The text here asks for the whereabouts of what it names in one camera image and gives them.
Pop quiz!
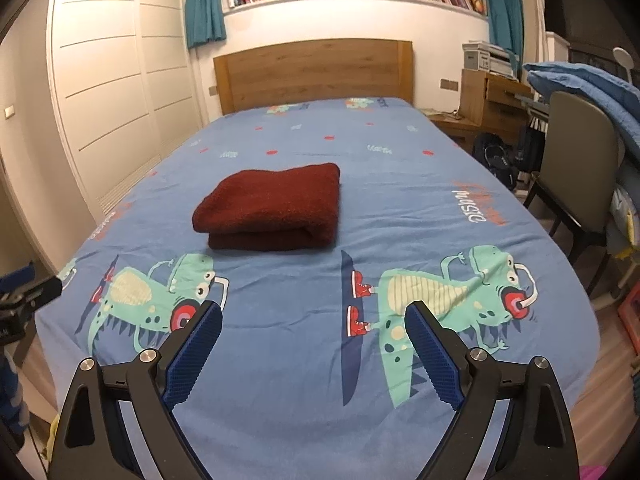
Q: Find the grey chair with black legs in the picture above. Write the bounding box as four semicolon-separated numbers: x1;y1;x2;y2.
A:
524;91;620;264

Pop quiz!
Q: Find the teal curtain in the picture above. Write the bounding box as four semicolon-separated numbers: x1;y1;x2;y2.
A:
184;0;227;49
487;0;524;78

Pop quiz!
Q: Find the blue dinosaur print bedsheet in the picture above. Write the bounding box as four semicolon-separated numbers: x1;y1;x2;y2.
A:
36;98;599;479

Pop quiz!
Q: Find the stack of white boxes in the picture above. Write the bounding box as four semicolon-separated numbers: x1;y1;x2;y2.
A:
462;40;520;79

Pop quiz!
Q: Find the white wardrobe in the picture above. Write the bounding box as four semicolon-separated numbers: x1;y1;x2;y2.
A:
46;0;203;221

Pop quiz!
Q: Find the teal curtain right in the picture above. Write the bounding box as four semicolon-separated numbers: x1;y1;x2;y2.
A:
487;0;524;78

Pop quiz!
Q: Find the dark red knit sweater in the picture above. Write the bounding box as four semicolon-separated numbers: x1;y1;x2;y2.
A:
192;162;341;252

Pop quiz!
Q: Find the teal curtain left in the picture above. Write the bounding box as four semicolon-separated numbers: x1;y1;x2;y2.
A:
184;0;227;49

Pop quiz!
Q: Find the black backpack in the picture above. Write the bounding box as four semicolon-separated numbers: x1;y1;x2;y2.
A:
472;132;518;191

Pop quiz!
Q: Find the wooden bedside desk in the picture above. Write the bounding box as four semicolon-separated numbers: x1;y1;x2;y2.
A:
424;70;534;153

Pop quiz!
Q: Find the blue folded duvet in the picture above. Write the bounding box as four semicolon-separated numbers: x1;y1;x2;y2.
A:
523;62;640;162

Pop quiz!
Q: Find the wooden headboard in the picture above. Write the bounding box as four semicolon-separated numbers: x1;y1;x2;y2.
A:
214;38;414;115

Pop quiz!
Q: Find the blue white gloved left hand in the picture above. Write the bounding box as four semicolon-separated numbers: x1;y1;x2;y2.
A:
0;350;29;437

